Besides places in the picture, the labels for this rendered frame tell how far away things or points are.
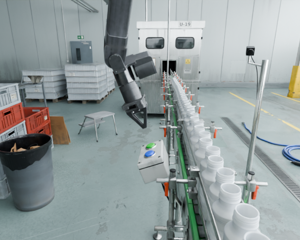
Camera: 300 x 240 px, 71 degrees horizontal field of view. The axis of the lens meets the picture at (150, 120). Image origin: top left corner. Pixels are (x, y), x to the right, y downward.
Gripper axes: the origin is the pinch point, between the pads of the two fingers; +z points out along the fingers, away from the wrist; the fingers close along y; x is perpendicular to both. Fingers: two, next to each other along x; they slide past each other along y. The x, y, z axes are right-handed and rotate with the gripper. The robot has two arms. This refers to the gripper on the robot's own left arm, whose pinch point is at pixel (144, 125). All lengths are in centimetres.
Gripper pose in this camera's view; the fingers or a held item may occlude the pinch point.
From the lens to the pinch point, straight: 68.6
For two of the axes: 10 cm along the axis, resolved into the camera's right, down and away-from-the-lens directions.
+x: -9.4, 3.2, 1.6
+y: 0.6, -2.9, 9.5
